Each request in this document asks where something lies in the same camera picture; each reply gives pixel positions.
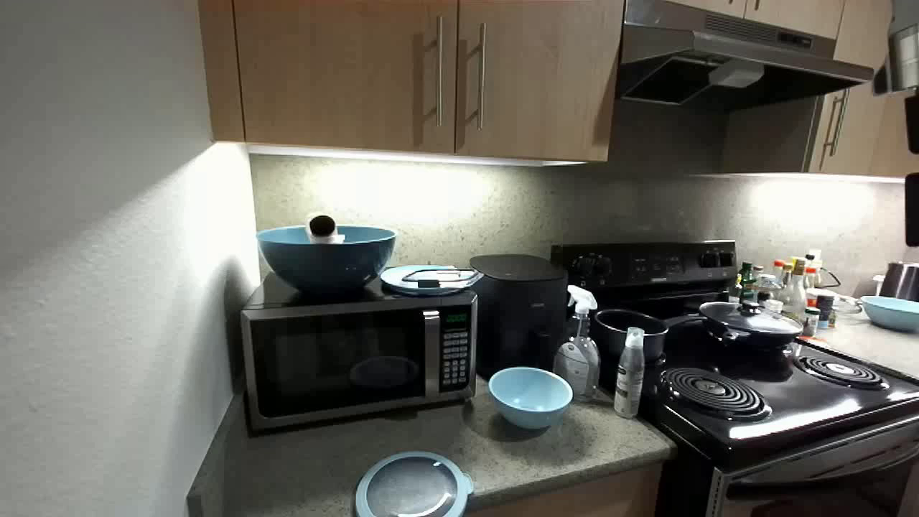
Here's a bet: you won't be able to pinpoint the small light blue bowl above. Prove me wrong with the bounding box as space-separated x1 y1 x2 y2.
488 363 574 429

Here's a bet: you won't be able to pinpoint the clear lid with blue rim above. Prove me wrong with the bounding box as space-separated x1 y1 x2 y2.
354 451 473 517

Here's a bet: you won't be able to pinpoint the large dark blue bowl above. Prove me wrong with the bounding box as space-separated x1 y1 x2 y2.
258 226 397 296

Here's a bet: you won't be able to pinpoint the round object in large bowl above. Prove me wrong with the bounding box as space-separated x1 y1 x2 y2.
308 215 342 243

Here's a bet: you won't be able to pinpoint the light blue bowl far right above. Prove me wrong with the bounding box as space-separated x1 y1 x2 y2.
861 296 919 333

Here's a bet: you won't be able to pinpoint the blue plate on microwave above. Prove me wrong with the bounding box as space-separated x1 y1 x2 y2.
378 263 483 296

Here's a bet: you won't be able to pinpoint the clear spray bottle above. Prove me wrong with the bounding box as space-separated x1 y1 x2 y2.
554 284 601 395

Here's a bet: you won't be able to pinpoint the wooden upper cabinet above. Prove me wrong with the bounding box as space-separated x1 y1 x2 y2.
196 0 624 159

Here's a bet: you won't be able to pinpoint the black and silver microwave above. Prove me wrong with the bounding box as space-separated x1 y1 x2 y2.
241 289 477 434

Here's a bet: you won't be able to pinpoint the stainless range hood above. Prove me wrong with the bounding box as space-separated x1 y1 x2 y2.
617 0 892 109

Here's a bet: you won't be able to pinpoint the black frying pan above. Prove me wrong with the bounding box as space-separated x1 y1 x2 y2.
697 300 803 356

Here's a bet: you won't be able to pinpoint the black electric stove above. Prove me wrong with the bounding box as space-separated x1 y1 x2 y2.
551 240 919 517

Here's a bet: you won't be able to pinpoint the condiment bottles cluster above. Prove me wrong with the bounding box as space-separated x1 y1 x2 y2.
734 248 841 330

